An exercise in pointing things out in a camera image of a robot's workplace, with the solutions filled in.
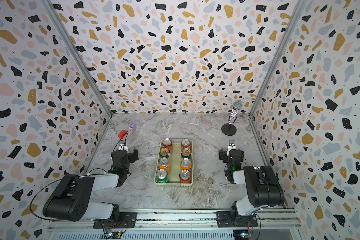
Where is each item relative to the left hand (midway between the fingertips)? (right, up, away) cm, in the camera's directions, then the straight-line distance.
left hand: (127, 148), depth 91 cm
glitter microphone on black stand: (+69, +11, +21) cm, 73 cm away
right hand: (+65, 0, +3) cm, 65 cm away
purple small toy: (-3, +14, +18) cm, 23 cm away
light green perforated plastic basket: (+29, -16, +1) cm, 33 cm away
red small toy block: (-11, +8, +16) cm, 21 cm away
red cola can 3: (+36, -13, -13) cm, 40 cm away
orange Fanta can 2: (+36, -7, -8) cm, 38 cm away
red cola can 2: (+36, +3, -1) cm, 36 cm away
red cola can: (+24, +3, +1) cm, 25 cm away
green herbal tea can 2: (+38, -4, -5) cm, 39 cm away
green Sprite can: (+24, -12, -13) cm, 30 cm away
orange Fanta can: (+24, -7, -9) cm, 27 cm away
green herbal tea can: (+23, -2, -5) cm, 24 cm away
